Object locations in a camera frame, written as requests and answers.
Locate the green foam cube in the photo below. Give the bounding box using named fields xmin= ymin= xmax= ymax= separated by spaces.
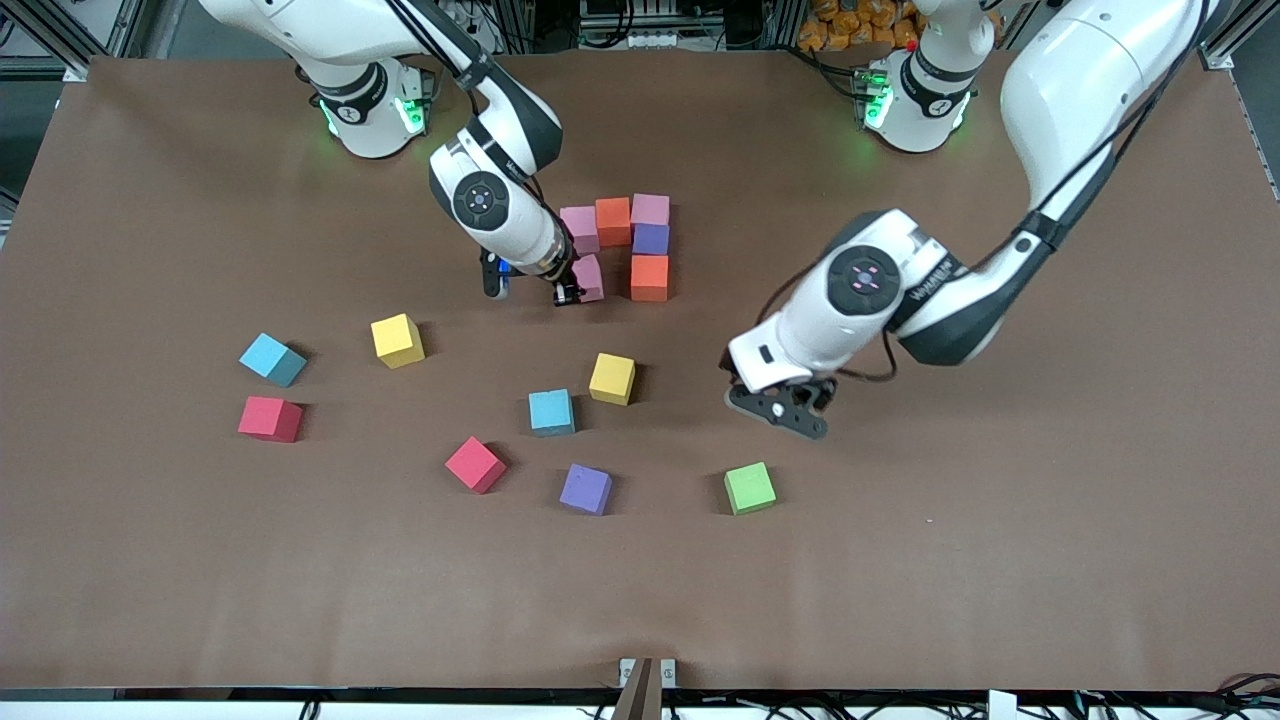
xmin=723 ymin=461 xmax=778 ymax=516

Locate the yellow foam cube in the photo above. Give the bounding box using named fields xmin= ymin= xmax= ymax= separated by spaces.
xmin=588 ymin=352 xmax=637 ymax=406
xmin=370 ymin=313 xmax=426 ymax=369

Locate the blue foam cube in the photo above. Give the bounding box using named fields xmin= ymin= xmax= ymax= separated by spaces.
xmin=528 ymin=388 xmax=578 ymax=438
xmin=238 ymin=332 xmax=309 ymax=389

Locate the red foam cube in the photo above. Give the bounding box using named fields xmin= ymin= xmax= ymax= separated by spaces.
xmin=444 ymin=436 xmax=508 ymax=495
xmin=237 ymin=396 xmax=304 ymax=444

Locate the brown table cover sheet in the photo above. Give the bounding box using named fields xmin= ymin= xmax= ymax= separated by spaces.
xmin=0 ymin=48 xmax=1280 ymax=693

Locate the white power strip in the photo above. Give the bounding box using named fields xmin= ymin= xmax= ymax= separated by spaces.
xmin=440 ymin=0 xmax=501 ymax=58

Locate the grey equipment rack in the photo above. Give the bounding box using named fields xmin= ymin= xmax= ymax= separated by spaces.
xmin=578 ymin=0 xmax=701 ymax=51

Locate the orange snack bag pile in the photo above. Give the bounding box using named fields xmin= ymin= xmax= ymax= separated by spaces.
xmin=797 ymin=0 xmax=923 ymax=54

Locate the small metal bracket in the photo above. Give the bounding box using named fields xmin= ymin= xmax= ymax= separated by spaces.
xmin=619 ymin=657 xmax=677 ymax=689

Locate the brown camera post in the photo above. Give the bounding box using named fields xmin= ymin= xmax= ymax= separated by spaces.
xmin=611 ymin=657 xmax=664 ymax=720

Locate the aluminium frame profile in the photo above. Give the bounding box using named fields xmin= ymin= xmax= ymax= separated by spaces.
xmin=1205 ymin=0 xmax=1280 ymax=71
xmin=0 ymin=0 xmax=151 ymax=83

